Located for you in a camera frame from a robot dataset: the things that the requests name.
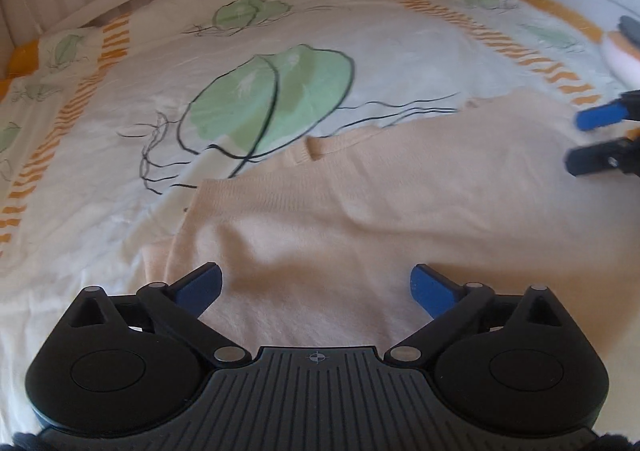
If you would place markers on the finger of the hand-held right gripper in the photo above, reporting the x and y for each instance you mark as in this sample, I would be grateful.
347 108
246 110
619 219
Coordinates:
597 158
597 115

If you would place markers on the pale pink soft object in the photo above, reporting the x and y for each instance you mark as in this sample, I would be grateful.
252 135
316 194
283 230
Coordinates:
622 53

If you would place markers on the beige knit sweater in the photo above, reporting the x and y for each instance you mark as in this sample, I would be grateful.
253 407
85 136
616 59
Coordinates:
390 211

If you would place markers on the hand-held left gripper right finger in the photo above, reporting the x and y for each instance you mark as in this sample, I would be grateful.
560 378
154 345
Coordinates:
427 292

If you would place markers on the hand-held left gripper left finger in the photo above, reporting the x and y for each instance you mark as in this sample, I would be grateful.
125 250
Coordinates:
201 288

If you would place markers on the leaf print duvet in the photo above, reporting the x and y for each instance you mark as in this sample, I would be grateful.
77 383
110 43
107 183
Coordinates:
150 131

